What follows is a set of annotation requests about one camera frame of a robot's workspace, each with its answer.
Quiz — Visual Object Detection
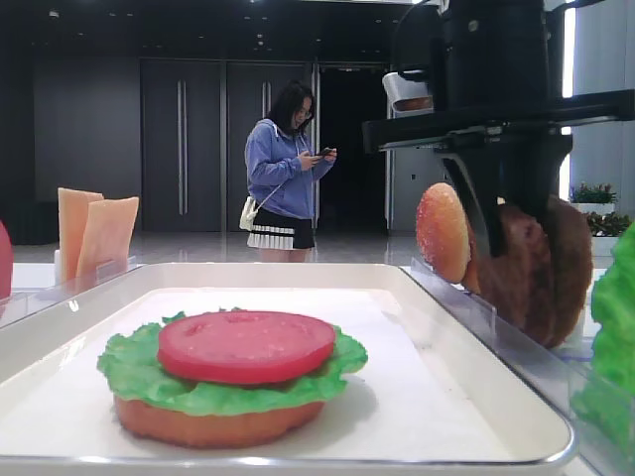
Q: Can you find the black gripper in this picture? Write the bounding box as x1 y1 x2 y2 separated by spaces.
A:
362 116 572 257

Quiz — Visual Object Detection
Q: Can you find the brown meat patty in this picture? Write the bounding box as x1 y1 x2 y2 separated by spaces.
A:
536 195 593 348
478 204 555 345

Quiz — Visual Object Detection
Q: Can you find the white shoulder bag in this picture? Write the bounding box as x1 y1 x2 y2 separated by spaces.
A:
239 195 260 232

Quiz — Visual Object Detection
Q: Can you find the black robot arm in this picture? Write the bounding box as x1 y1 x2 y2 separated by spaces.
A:
362 1 634 256

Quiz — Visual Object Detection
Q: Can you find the green lettuce leaf standing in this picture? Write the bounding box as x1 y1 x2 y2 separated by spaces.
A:
571 227 634 459

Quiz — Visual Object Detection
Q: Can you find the red tomato slice on tray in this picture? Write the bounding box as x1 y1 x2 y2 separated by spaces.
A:
157 310 336 386

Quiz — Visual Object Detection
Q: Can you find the orange cheese slice inner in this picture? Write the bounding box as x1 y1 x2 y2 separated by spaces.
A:
76 196 139 277

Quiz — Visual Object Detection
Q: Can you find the orange cheese slice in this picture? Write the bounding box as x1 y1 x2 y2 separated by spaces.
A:
58 187 104 282
76 196 139 277

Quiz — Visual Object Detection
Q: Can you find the green lettuce leaf on tray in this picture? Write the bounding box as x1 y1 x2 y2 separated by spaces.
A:
96 311 368 417

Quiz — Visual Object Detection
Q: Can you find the orange cheese slice outer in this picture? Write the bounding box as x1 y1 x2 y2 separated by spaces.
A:
58 187 104 282

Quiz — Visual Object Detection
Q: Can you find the red tomato slice standing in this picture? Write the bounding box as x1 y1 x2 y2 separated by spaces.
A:
0 222 13 299

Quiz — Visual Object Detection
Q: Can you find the bun slice standing inner right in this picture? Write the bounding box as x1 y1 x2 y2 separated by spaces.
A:
416 182 470 284

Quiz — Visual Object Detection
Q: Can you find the bun slice standing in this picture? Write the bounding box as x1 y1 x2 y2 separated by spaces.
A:
461 227 481 295
416 182 470 284

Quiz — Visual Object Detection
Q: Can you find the white planter with plants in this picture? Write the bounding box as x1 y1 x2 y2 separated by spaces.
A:
570 182 632 258

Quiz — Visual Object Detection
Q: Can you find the bun slice standing outer right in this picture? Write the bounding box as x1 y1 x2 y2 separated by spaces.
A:
461 227 481 295

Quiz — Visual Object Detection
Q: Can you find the white rectangular tray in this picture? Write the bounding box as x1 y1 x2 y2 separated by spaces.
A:
1 263 576 475

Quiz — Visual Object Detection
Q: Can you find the woman in blue hoodie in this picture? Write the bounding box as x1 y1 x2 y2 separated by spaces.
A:
244 80 337 263

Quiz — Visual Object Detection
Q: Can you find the bottom bun slice on tray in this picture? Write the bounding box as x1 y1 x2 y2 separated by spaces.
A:
113 397 324 448

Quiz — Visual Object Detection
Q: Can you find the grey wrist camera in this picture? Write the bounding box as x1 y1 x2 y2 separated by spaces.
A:
382 72 434 117

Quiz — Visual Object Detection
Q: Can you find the clear right long rail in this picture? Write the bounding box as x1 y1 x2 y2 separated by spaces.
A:
410 257 634 475

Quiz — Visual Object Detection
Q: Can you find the clear long rail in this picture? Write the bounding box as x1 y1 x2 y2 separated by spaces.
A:
1 256 140 328
410 257 634 475

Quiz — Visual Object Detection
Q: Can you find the clear left long rail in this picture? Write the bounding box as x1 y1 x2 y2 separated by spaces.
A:
1 256 140 328

